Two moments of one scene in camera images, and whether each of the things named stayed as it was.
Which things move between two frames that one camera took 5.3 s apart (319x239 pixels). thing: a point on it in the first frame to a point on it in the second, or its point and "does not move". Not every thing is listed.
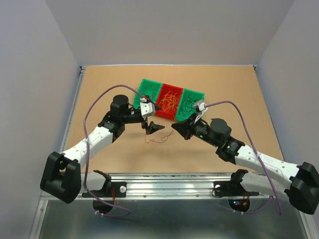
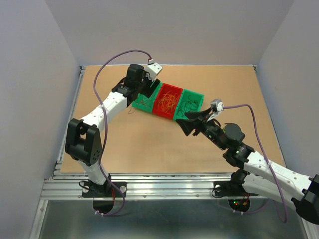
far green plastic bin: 186,108 does not move
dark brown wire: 187,106 does not move
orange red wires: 169,102 does not move
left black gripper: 151,128 to 149,91
